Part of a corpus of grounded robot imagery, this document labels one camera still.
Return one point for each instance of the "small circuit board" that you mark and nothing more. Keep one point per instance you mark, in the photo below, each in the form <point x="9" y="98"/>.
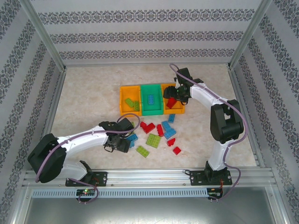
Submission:
<point x="86" y="192"/>
<point x="215" y="194"/>

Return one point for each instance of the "long red lego brick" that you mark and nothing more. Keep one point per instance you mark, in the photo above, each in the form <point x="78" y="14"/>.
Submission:
<point x="150" y="128"/>

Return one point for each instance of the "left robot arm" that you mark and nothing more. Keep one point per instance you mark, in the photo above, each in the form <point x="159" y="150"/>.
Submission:
<point x="81" y="137"/>

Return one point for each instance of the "green plastic bin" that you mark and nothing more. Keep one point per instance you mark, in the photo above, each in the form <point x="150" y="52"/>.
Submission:
<point x="156" y="106"/>

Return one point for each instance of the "orange plastic bin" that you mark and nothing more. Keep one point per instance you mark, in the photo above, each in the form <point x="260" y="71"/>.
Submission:
<point x="126" y="93"/>
<point x="172" y="111"/>

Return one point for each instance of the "light blue lego block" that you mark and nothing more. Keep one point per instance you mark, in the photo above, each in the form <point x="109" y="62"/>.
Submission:
<point x="132" y="144"/>
<point x="165" y="125"/>

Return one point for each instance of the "aluminium side rail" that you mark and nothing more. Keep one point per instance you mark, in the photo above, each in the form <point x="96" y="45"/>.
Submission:
<point x="235" y="81"/>
<point x="52" y="112"/>

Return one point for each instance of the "blue lego brick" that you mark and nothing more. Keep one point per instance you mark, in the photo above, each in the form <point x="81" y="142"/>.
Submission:
<point x="132" y="137"/>
<point x="151" y="99"/>
<point x="170" y="133"/>
<point x="171" y="118"/>

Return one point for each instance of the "grey metal panel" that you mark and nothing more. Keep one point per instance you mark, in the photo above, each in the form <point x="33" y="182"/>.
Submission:
<point x="149" y="210"/>

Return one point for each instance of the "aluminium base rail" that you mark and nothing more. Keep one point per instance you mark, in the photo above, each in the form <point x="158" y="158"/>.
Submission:
<point x="144" y="177"/>

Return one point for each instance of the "green lego brick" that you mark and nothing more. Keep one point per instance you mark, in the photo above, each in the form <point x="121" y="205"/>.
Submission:
<point x="128" y="102"/>
<point x="132" y="124"/>
<point x="150" y="139"/>
<point x="143" y="151"/>
<point x="157" y="142"/>
<point x="136" y="105"/>

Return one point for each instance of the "small red lego brick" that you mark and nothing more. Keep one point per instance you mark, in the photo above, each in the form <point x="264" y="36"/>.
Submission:
<point x="171" y="142"/>
<point x="171" y="103"/>
<point x="176" y="150"/>

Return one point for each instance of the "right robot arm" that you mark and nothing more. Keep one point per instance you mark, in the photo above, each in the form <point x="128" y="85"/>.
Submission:
<point x="226" y="121"/>

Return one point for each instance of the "red lego block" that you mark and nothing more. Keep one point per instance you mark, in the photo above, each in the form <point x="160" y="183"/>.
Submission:
<point x="143" y="124"/>

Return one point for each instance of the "aluminium frame post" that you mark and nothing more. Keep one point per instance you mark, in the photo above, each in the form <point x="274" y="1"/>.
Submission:
<point x="45" y="35"/>
<point x="247" y="35"/>

